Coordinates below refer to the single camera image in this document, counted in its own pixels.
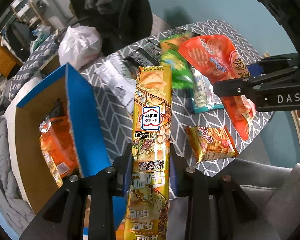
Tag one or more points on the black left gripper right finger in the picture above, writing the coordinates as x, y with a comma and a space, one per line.
204, 207

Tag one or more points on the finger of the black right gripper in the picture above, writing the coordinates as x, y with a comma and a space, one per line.
255, 70
240, 86

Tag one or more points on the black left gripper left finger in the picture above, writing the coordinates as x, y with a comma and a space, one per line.
62, 217

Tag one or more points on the teal seaweed snack packet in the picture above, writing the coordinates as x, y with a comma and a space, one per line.
202, 98

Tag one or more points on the red-orange chips bag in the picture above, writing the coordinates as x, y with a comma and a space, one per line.
217, 59

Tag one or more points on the green peanut snack bag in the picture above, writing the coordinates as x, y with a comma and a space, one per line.
182, 77

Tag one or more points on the long yellow snack packet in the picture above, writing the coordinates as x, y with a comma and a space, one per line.
147, 203

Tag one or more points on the large orange chips bag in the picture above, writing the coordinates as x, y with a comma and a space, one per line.
56, 143

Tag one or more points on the small orange fries snack packet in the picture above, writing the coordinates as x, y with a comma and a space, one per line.
210, 143

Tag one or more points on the grey quilt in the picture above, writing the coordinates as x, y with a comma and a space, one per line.
16, 211

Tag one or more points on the blue cardboard box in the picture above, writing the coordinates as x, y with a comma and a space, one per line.
67, 84

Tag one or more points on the large black snack packet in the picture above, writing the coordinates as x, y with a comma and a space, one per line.
116, 75

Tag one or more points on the dark grey hanging clothes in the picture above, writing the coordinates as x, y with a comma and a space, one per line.
119, 22

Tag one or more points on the white plastic bag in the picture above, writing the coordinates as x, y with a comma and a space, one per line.
79, 46

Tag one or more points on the checkered bench cushion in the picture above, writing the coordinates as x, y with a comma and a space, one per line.
36, 59

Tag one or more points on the wooden shelf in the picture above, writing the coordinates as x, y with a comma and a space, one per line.
29, 12

